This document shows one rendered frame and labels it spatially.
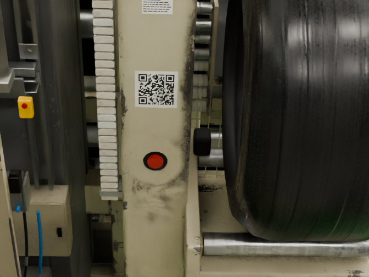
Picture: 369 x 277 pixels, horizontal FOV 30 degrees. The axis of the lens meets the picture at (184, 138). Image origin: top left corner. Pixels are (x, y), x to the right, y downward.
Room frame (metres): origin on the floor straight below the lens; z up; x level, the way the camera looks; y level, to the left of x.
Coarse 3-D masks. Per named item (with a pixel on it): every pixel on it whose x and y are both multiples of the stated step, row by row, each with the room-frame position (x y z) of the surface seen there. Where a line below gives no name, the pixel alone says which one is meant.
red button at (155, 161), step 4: (152, 156) 1.03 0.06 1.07; (156, 156) 1.03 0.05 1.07; (160, 156) 1.03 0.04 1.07; (148, 160) 1.03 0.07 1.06; (152, 160) 1.03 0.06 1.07; (156, 160) 1.03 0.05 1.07; (160, 160) 1.03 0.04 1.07; (148, 164) 1.03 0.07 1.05; (152, 164) 1.03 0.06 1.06; (156, 164) 1.03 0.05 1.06; (160, 164) 1.03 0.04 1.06; (156, 168) 1.03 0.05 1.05
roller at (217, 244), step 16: (208, 240) 0.97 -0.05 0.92; (224, 240) 0.97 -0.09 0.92; (240, 240) 0.97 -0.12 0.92; (256, 240) 0.97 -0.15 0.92; (368, 240) 0.99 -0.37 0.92; (304, 256) 0.97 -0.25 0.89; (320, 256) 0.97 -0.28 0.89; (336, 256) 0.97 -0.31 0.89; (352, 256) 0.97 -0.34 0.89; (368, 256) 0.97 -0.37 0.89
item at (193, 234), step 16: (192, 128) 1.30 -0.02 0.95; (192, 144) 1.24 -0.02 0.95; (192, 160) 1.18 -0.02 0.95; (192, 176) 1.13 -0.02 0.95; (192, 192) 1.08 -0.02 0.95; (192, 208) 1.03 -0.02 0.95; (192, 224) 0.98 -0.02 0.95; (192, 240) 0.94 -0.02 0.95; (192, 256) 0.92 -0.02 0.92; (192, 272) 0.92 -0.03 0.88
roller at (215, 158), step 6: (216, 150) 1.26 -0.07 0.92; (204, 156) 1.24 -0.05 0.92; (210, 156) 1.24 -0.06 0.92; (216, 156) 1.25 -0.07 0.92; (222, 156) 1.25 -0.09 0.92; (198, 162) 1.26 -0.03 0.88; (204, 162) 1.24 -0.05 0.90; (210, 162) 1.24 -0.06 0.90; (216, 162) 1.24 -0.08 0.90; (222, 162) 1.24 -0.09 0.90
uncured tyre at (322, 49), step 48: (240, 0) 1.30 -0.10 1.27; (288, 0) 0.98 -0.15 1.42; (336, 0) 0.98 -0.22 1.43; (240, 48) 1.37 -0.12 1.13; (288, 48) 0.92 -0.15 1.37; (336, 48) 0.91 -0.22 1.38; (240, 96) 1.33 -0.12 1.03; (288, 96) 0.87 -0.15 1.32; (336, 96) 0.87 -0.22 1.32; (240, 144) 0.92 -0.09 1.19; (288, 144) 0.85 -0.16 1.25; (336, 144) 0.85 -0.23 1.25; (240, 192) 0.90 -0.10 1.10; (288, 192) 0.84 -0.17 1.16; (336, 192) 0.84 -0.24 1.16; (288, 240) 0.91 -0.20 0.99; (336, 240) 0.90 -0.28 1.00
